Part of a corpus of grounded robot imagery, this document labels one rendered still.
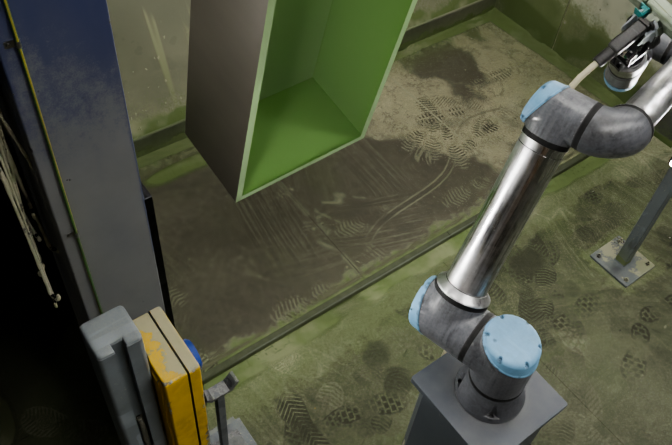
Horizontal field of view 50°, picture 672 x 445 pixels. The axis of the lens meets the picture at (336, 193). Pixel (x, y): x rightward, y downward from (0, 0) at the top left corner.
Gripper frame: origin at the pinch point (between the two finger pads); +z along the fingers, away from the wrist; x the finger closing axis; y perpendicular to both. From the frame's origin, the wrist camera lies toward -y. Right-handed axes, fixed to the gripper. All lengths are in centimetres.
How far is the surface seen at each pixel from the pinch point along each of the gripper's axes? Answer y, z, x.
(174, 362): 113, 78, -15
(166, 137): 134, -118, 124
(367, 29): 43, -60, 74
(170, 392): 116, 78, -18
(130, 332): 112, 87, -11
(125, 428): 126, 73, -17
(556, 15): -60, -203, 81
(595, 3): -71, -183, 67
